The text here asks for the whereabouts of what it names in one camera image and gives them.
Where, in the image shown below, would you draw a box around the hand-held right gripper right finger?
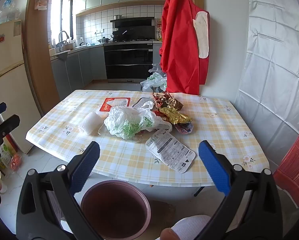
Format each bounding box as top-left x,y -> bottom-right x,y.
197,140 -> 283,240

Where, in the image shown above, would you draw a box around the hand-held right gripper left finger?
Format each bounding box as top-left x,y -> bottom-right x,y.
16,141 -> 107,240

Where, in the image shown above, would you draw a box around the white foam fruit net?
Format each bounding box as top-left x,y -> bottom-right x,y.
78,112 -> 109,135

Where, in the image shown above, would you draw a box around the pink printed wrapper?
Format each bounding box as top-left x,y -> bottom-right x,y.
177,122 -> 194,135

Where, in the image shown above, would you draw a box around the white printed film lid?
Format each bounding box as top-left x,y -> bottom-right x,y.
145,129 -> 196,174

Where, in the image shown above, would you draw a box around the white green-printed plastic bag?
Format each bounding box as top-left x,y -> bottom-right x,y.
104,101 -> 173,139

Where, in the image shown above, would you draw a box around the red food package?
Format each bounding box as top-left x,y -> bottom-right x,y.
99,97 -> 131,112

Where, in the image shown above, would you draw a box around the red gold foil wrapper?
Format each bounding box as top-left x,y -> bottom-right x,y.
152,92 -> 183,110

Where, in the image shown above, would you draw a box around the grey mesh sponge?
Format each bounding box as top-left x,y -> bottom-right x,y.
133,98 -> 156,110

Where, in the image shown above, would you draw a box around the green white package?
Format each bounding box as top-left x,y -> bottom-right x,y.
0,136 -> 17,168

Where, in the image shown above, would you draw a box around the orange net bag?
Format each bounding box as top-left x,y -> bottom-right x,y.
9,154 -> 22,172

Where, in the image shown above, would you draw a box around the cream refrigerator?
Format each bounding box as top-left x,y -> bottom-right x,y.
0,19 -> 43,155

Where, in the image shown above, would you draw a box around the yellow checked floral tablecloth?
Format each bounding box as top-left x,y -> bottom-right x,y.
26,89 -> 270,187

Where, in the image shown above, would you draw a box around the white ribbed slipper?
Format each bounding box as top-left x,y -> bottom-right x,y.
171,214 -> 211,240

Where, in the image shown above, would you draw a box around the red chair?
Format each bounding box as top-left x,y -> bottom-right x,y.
273,114 -> 299,209

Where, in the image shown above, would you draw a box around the grey kitchen cabinets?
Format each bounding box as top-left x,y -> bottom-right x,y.
50,45 -> 107,93

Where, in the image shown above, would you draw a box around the bundle of plastic bottles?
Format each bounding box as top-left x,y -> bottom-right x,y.
0,0 -> 21,28

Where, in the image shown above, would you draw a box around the white green plastic floor bag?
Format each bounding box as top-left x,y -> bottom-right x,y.
140,72 -> 168,92

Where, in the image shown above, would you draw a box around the clear plastic bag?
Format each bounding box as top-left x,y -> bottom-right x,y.
148,64 -> 165,74

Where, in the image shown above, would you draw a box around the kitchen window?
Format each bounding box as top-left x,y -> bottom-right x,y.
51,0 -> 72,45

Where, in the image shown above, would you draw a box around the black built-in oven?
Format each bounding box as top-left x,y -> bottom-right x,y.
103,41 -> 155,83

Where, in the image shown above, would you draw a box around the red apron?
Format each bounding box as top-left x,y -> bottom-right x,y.
159,0 -> 210,94

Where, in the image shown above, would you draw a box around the black range hood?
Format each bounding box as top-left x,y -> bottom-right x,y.
110,17 -> 157,42

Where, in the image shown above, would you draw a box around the wooden door frame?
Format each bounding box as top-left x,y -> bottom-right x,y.
24,0 -> 61,117

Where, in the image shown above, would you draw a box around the white creased wall sheet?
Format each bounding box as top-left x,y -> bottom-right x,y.
234,0 -> 299,143

